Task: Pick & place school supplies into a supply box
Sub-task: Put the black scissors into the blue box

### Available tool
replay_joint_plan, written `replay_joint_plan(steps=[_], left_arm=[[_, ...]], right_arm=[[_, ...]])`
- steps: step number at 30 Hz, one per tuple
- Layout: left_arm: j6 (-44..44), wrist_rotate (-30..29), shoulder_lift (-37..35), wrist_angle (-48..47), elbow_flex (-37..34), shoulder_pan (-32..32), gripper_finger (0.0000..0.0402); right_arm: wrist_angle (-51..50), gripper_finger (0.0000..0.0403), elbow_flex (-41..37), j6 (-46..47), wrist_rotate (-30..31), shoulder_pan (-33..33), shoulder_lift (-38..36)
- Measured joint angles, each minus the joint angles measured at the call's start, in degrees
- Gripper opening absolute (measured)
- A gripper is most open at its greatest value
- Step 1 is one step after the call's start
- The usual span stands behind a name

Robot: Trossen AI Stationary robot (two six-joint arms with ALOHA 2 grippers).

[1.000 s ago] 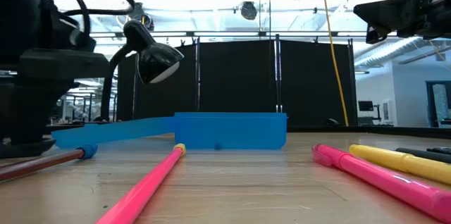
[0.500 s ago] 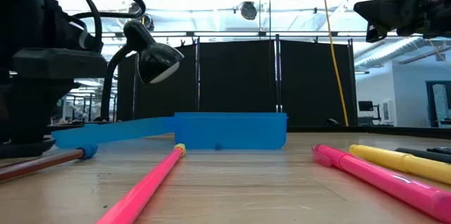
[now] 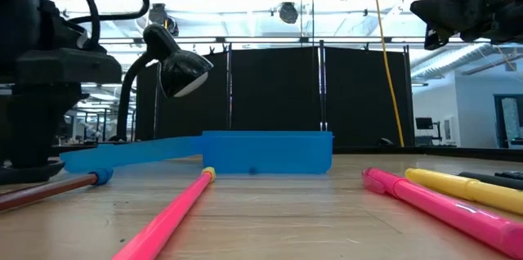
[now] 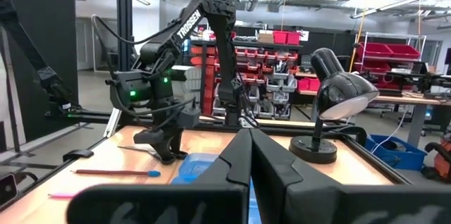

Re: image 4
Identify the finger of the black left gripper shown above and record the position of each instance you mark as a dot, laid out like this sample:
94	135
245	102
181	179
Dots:
165	153
181	150

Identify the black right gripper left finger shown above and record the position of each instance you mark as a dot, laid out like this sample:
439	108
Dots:
158	203

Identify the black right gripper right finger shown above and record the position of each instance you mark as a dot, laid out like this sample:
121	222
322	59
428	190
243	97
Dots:
299	196

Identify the blue translucent supply box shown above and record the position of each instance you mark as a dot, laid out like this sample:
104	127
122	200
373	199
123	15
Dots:
194	167

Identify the pink highlighter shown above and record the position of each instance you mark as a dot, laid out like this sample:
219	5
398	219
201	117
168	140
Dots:
61	195

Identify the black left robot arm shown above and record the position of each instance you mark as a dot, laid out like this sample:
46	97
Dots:
190	23

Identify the black idle robot arm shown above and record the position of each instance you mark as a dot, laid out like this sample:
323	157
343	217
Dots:
31	55

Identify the cardboard box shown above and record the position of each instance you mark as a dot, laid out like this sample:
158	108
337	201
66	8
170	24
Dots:
265	38

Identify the silver aluminium extrusion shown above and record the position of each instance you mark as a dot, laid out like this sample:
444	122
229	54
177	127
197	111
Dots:
112	122

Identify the rack with red bins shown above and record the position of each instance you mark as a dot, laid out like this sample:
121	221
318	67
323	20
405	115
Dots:
264	76

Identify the blue plastic floor bin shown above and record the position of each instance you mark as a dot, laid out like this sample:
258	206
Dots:
398	153

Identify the black desk lamp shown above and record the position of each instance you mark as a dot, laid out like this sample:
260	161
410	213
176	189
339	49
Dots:
338	90

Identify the small red bin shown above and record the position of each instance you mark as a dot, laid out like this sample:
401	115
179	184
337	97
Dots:
280	37
294	38

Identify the black partition panel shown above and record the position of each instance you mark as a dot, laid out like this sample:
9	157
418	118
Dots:
53	23

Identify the orange shop vacuum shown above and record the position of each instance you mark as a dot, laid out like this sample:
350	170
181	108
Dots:
442	160

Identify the wooden workbench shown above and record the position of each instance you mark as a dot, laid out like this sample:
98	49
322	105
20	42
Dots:
415	102

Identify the large red bin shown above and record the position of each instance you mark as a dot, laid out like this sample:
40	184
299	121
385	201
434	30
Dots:
404	52
375	50

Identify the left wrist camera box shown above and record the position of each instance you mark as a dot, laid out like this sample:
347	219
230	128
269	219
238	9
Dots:
189	117

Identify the black edge bracket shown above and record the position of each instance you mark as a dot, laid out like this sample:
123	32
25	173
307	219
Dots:
77	154
352	131

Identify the black vertical frame post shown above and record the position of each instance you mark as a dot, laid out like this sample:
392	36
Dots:
124	23

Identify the small black camera device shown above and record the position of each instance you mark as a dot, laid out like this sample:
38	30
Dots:
7	188

